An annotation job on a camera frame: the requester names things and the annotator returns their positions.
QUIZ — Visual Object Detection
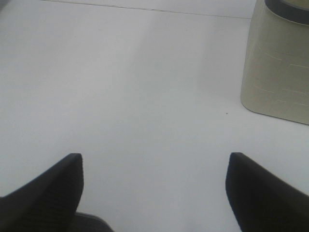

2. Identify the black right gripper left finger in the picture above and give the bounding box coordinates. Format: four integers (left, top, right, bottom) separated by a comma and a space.
0, 153, 84, 232

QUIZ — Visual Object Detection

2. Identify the beige plastic basket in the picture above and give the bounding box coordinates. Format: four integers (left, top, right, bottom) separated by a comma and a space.
240, 0, 309, 124

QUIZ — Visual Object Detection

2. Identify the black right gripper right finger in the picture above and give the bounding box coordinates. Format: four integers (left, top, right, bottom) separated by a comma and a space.
225, 152, 309, 232

